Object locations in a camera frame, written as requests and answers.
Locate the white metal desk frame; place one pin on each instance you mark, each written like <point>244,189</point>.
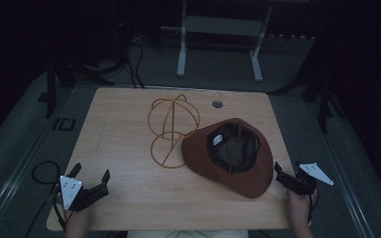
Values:
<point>181,49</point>

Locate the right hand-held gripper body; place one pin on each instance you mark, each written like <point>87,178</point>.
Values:
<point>298,183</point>

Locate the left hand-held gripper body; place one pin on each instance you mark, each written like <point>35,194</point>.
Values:
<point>70,191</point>

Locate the black metal stand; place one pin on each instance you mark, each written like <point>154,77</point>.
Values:
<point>50,89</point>
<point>324,109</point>

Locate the person's left hand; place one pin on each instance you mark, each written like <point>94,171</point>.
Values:
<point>77,215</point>

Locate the person's right hand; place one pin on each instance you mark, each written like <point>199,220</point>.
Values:
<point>299,206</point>

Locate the brown felt hat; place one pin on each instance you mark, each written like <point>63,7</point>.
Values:
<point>205,165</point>

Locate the black rectangular floor bracket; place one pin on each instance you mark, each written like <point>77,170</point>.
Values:
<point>64,124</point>

